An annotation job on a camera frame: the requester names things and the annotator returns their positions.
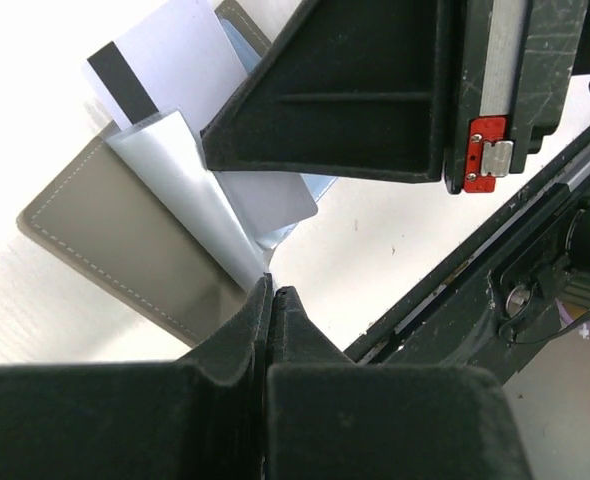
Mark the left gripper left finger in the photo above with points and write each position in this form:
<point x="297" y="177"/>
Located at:
<point x="198" y="417"/>

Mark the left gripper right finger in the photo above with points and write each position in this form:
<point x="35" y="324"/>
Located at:
<point x="330" y="418"/>

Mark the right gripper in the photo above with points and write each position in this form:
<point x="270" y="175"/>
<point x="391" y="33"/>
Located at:
<point x="511" y="66"/>

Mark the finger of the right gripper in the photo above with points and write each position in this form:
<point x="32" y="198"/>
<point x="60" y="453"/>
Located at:
<point x="348" y="88"/>

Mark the silver magnetic stripe card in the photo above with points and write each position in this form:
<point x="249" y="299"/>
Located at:
<point x="180" y="58"/>

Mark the grey card holder wallet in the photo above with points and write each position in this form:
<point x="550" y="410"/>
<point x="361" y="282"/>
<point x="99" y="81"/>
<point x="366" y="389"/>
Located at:
<point x="138" y="213"/>

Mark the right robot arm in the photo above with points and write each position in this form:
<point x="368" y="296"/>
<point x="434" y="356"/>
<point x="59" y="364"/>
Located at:
<point x="460" y="92"/>

